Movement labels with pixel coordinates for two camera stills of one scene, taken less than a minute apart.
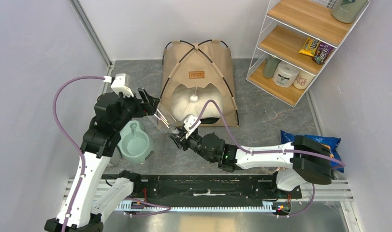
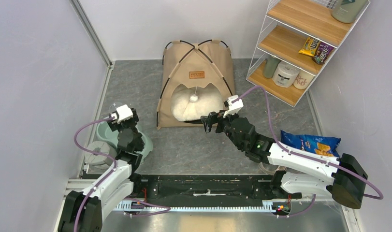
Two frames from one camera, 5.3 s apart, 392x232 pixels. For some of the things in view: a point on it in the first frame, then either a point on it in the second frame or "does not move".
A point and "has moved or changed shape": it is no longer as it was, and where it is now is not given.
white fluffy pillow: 182,107 does not move
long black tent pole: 183,58 does not move
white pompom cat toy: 194,98 does not move
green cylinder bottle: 270,64 does not move
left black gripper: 148,107 to 115,125
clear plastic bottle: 163,121 has moved or changed shape
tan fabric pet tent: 198,65 does not move
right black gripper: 180,137 to 213,117
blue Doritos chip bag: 332,143 does not move
